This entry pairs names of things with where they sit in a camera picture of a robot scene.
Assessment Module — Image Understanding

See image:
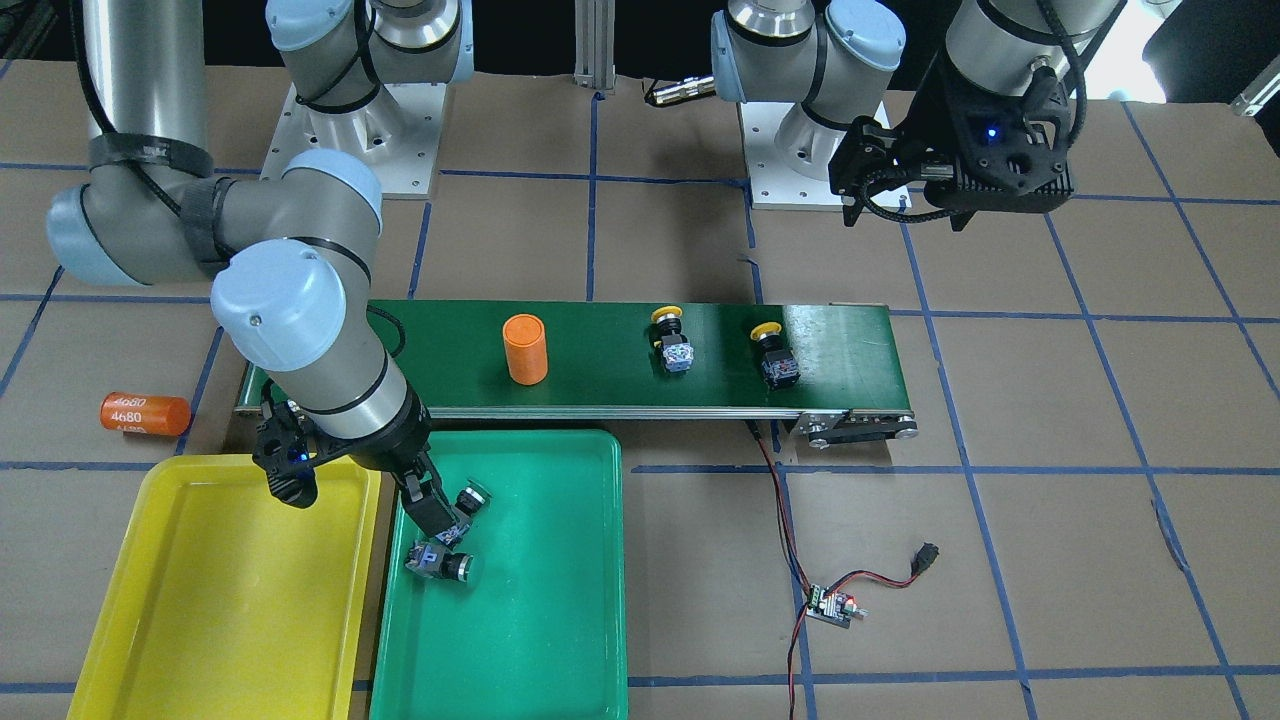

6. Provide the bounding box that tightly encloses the green conveyor belt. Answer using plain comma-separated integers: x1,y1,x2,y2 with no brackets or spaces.
215,300,916,447

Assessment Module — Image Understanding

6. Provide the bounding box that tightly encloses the green push button switch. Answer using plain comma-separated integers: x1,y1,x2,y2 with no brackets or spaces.
454,479,492,518

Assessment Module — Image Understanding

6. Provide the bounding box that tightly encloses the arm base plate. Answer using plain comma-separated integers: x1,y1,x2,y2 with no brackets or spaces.
260,83,451,200
739,102,852,213

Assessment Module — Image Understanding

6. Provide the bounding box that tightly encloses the small motor controller board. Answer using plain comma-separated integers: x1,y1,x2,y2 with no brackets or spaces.
804,584,868,629

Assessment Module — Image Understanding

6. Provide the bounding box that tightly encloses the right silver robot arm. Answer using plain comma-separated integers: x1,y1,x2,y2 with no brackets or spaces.
46,1,486,547

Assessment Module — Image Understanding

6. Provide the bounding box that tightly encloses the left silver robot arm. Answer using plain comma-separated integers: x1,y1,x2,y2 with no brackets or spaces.
710,1,1120,232

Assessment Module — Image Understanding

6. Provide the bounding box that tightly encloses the yellow push button switch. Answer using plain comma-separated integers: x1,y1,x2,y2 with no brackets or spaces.
652,305,695,374

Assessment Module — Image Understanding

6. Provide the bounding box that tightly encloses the aluminium frame post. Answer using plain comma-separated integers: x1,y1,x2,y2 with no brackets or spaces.
573,0,617,95

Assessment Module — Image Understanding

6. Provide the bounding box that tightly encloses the yellow plastic tray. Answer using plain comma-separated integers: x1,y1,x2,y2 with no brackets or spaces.
69,455,381,719

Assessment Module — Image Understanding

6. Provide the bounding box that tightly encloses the plain orange cylinder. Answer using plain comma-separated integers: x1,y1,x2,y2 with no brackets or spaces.
500,313,549,386

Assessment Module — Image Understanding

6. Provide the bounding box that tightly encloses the red black power wire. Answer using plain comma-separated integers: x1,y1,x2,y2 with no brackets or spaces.
748,420,922,720

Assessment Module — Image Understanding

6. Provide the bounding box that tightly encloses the green plastic tray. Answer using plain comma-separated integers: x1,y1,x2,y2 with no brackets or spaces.
370,429,628,719

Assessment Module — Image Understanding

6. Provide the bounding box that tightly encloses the black barrel plug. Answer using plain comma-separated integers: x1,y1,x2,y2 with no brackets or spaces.
910,542,940,578

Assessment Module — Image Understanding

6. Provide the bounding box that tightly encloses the orange cylinder 4680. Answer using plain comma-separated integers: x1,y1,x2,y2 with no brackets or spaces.
99,392,192,437

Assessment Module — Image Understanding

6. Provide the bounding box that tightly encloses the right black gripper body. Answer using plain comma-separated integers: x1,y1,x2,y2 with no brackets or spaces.
252,389,436,509

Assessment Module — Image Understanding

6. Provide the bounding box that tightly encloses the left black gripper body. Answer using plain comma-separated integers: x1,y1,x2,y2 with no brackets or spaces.
828,56,1075,232

